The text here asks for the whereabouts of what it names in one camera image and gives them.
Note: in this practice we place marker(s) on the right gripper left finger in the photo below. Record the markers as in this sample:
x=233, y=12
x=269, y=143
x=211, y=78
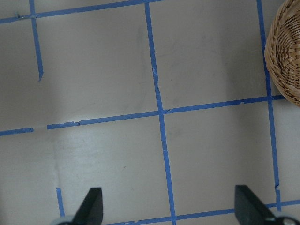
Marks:
x=90, y=212

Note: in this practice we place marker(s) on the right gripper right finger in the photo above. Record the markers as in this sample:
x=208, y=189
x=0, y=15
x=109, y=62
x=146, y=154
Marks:
x=250, y=210

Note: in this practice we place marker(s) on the wicker basket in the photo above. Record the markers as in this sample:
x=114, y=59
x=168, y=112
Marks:
x=282, y=51

